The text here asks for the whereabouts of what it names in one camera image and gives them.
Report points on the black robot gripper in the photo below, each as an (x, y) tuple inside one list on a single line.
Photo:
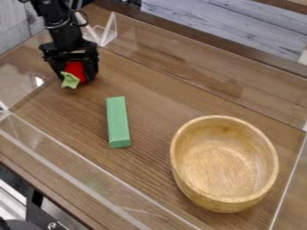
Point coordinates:
[(60, 23)]

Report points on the red plush strawberry toy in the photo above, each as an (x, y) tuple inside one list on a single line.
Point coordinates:
[(74, 75)]

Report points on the green rectangular block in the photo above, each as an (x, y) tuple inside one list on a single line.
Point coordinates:
[(119, 136)]

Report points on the wooden bowl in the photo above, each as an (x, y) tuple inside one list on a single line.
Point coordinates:
[(223, 163)]

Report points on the black metal table leg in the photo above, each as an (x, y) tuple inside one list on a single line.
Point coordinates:
[(36, 215)]

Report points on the clear acrylic corner bracket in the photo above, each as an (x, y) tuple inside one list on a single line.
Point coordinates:
[(98, 34)]

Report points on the clear acrylic tray wall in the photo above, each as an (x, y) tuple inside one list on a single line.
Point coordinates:
[(119, 188)]

